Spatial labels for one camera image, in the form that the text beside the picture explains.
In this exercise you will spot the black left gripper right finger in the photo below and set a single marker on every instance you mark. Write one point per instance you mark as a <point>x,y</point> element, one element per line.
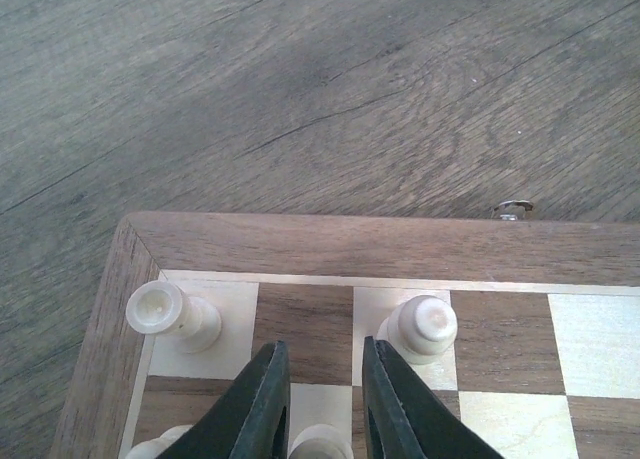
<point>403,418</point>

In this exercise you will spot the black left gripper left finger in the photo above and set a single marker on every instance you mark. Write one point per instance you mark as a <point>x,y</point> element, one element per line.
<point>251,419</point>

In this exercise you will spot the light wooden chess pawn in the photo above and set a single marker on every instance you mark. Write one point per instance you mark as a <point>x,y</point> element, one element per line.
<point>151,449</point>
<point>421,329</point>
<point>321,441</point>

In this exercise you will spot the light wooden chess rook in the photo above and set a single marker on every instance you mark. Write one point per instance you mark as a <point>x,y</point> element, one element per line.
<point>162,309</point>

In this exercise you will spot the wooden chess board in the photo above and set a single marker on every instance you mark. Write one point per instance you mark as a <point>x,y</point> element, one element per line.
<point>285,336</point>

